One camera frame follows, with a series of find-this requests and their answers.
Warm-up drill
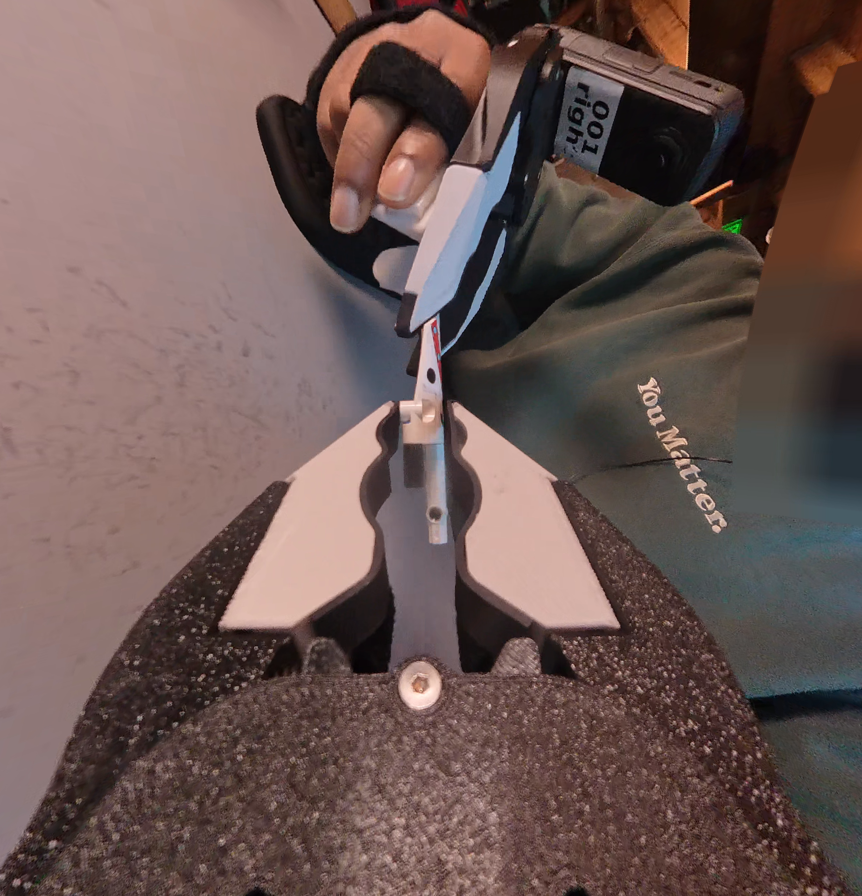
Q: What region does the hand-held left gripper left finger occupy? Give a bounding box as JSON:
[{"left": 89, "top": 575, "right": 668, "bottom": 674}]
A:
[{"left": 219, "top": 399, "right": 398, "bottom": 652}]

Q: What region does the person's right hand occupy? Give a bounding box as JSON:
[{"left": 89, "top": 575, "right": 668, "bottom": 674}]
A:
[{"left": 317, "top": 10, "right": 493, "bottom": 235}]

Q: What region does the white lego panel subassembly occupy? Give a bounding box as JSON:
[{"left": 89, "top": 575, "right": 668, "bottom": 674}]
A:
[{"left": 400, "top": 318, "right": 451, "bottom": 547}]

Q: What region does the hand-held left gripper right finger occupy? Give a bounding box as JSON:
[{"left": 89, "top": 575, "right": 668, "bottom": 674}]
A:
[{"left": 446, "top": 399, "right": 622, "bottom": 648}]

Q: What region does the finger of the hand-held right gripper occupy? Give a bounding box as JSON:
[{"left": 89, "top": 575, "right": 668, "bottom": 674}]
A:
[
  {"left": 445, "top": 227, "right": 509, "bottom": 349},
  {"left": 394, "top": 164, "right": 509, "bottom": 338}
]

